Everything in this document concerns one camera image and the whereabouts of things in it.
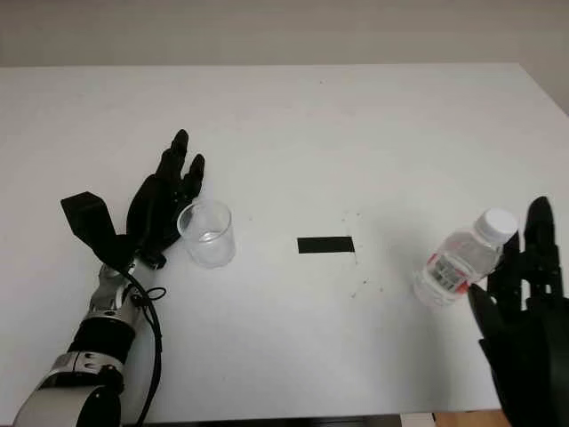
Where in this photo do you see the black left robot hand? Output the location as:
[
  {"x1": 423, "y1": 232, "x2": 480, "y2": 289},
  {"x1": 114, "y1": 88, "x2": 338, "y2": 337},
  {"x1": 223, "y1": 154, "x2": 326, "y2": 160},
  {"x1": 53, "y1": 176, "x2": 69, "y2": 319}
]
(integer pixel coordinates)
[{"x1": 125, "y1": 128, "x2": 206, "y2": 270}]

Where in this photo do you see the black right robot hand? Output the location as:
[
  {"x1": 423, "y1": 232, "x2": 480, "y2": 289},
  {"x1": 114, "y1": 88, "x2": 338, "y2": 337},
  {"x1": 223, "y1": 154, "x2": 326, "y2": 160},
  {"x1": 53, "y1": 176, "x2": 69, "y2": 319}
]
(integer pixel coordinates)
[{"x1": 469, "y1": 195, "x2": 569, "y2": 427}]

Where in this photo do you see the clear water bottle white cap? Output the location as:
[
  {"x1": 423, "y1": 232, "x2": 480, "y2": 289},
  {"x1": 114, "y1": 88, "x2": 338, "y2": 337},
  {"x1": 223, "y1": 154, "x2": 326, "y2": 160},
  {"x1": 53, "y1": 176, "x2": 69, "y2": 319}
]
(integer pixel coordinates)
[{"x1": 412, "y1": 207, "x2": 519, "y2": 309}]

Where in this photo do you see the clear plastic cup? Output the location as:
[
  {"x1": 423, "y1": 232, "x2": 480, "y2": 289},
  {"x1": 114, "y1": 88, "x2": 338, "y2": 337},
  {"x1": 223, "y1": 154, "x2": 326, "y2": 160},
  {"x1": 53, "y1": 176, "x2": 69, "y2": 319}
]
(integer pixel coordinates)
[{"x1": 176, "y1": 199, "x2": 236, "y2": 270}]

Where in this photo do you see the black tape strip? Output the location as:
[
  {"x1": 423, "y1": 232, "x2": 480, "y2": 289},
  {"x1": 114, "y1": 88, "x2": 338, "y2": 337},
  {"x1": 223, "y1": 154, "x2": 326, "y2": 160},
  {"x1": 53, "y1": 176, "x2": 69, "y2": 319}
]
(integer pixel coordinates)
[{"x1": 296, "y1": 236, "x2": 356, "y2": 255}]

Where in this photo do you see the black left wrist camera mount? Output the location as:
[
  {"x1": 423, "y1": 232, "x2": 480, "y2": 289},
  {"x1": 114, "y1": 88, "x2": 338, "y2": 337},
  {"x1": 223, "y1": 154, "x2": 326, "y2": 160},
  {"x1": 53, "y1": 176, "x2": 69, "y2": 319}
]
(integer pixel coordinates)
[{"x1": 60, "y1": 190, "x2": 134, "y2": 270}]

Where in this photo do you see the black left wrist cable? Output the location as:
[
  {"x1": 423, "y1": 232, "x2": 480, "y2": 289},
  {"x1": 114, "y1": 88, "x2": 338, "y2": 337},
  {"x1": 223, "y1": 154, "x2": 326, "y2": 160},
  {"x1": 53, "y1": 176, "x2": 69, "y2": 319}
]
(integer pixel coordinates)
[{"x1": 119, "y1": 269, "x2": 168, "y2": 427}]

